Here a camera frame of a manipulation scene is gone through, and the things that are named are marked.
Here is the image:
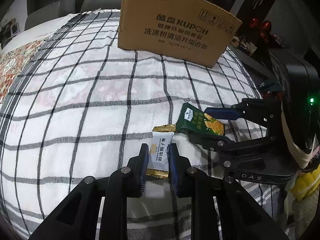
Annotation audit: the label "green cracker snack packet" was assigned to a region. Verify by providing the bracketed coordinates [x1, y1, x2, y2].
[175, 102, 225, 136]

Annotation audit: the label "white gold candy packet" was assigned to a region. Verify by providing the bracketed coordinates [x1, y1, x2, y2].
[146, 124, 176, 179]

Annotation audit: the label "green cloth on chair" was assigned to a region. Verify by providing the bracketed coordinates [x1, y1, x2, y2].
[258, 79, 283, 98]

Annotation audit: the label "red balloons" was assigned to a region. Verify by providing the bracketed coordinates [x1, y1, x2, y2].
[249, 17, 272, 43]

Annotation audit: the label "checkered white tablecloth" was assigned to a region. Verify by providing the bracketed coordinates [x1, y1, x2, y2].
[0, 9, 281, 240]

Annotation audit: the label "brown cardboard box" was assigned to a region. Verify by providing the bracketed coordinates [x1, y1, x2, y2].
[118, 0, 242, 68]

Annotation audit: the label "grey dining chair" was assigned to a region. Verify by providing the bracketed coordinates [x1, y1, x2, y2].
[80, 0, 122, 12]
[24, 2, 60, 30]

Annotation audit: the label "floral patterned placemat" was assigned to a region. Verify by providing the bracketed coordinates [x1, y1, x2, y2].
[0, 40, 44, 103]

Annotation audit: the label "white shelf rack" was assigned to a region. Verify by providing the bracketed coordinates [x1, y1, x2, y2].
[1, 18, 19, 48]

